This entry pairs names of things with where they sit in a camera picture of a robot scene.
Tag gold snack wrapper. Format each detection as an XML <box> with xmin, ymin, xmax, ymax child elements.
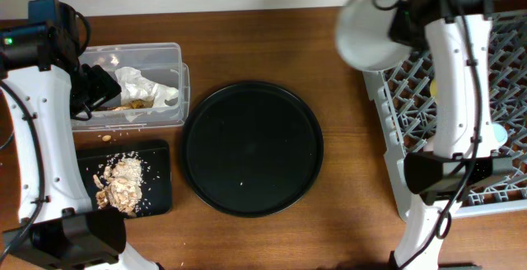
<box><xmin>100</xmin><ymin>100</ymin><xmax>153</xmax><ymax>111</ymax></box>

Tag grey plate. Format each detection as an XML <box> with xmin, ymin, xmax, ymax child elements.
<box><xmin>335</xmin><ymin>0</ymin><xmax>411</xmax><ymax>72</ymax></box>

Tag yellow bowl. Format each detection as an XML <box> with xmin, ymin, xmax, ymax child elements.
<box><xmin>429</xmin><ymin>79</ymin><xmax>437</xmax><ymax>99</ymax></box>

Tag food scraps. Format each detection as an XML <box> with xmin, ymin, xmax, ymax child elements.
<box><xmin>92</xmin><ymin>151</ymin><xmax>152</xmax><ymax>218</ymax></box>

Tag blue cup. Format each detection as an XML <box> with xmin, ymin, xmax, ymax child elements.
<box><xmin>491</xmin><ymin>123</ymin><xmax>508</xmax><ymax>156</ymax></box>

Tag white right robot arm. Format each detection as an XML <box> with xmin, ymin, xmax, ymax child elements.
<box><xmin>389</xmin><ymin>0</ymin><xmax>512</xmax><ymax>269</ymax></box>

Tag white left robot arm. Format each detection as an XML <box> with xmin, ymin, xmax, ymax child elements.
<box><xmin>1</xmin><ymin>0</ymin><xmax>156</xmax><ymax>269</ymax></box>

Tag clear plastic waste bin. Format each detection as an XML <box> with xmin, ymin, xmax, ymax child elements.
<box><xmin>72</xmin><ymin>43</ymin><xmax>190</xmax><ymax>132</ymax></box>

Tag grey dishwasher rack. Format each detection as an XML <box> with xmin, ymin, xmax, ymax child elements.
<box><xmin>363</xmin><ymin>11</ymin><xmax>526</xmax><ymax>220</ymax></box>

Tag crumpled white tissue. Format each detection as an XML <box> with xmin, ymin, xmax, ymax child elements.
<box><xmin>115</xmin><ymin>67</ymin><xmax>183</xmax><ymax>123</ymax></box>

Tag black rectangular tray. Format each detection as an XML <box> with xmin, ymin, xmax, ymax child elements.
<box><xmin>77</xmin><ymin>140</ymin><xmax>172</xmax><ymax>217</ymax></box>

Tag round black tray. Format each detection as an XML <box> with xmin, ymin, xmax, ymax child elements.
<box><xmin>180</xmin><ymin>81</ymin><xmax>324</xmax><ymax>218</ymax></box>

